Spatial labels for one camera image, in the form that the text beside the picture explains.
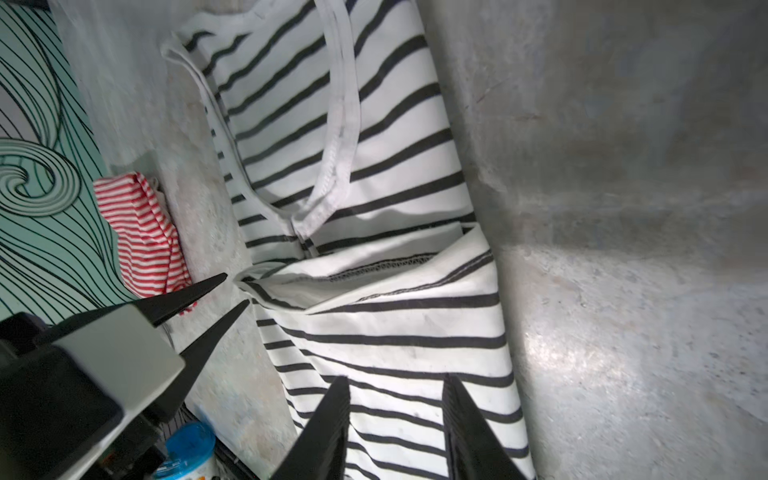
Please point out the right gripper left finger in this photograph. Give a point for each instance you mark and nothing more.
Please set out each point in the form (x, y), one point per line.
(320, 450)

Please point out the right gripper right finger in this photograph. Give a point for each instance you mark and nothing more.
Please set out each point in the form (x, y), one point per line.
(472, 449)

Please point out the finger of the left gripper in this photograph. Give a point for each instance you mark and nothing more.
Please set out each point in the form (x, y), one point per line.
(156, 309)
(195, 356)

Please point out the red white striped tank top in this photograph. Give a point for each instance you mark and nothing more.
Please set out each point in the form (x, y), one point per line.
(150, 256)

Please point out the black white striped tank top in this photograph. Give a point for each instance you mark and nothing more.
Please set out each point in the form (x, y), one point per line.
(367, 261)

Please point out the yellow drink cup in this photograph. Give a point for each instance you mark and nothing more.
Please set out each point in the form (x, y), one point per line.
(191, 455)

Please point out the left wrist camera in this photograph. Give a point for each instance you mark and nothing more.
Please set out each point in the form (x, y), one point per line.
(64, 404)

